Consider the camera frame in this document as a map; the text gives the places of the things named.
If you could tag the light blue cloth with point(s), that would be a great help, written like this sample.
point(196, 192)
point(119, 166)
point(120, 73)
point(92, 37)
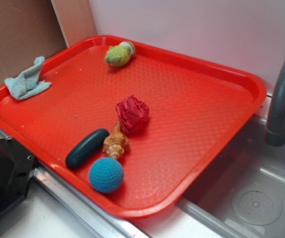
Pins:
point(27, 83)

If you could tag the red plastic tray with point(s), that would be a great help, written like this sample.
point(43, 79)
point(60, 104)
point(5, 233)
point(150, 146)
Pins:
point(195, 108)

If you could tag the tan conch seashell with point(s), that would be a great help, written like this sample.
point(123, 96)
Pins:
point(116, 144)

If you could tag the dark green oblong capsule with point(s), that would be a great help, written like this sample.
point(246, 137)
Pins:
point(88, 146)

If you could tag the blue knitted ball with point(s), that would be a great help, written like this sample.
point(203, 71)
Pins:
point(106, 175)

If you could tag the green plush toy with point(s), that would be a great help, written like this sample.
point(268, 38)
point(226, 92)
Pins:
point(120, 55)

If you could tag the grey toy sink basin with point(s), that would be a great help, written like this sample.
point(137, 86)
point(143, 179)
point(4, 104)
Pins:
point(241, 194)

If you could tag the grey sink faucet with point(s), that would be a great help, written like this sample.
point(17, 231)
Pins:
point(282, 94)

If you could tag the brown cardboard panel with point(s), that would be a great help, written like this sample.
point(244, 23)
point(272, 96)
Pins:
point(33, 28)

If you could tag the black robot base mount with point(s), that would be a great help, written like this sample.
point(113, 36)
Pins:
point(17, 166)

